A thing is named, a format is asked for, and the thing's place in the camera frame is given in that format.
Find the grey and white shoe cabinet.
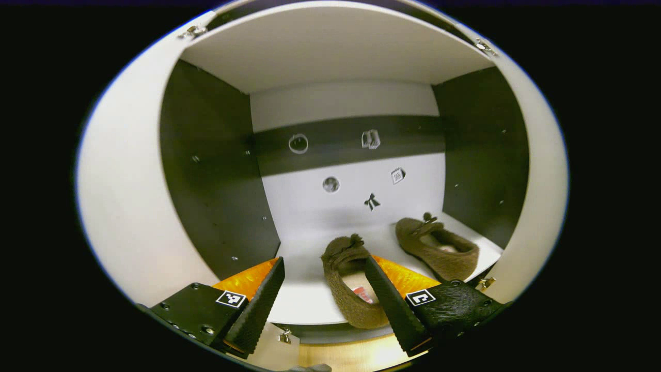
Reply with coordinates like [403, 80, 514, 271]
[75, 0, 569, 372]

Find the brown fuzzy shoe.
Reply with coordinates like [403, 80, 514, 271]
[395, 212, 480, 282]
[320, 234, 390, 330]

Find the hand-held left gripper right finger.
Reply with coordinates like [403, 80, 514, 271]
[365, 255, 512, 357]

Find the white cabinet door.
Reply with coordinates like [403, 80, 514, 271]
[75, 10, 223, 308]
[480, 41, 570, 305]

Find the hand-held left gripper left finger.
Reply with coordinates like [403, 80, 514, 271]
[137, 257, 286, 358]

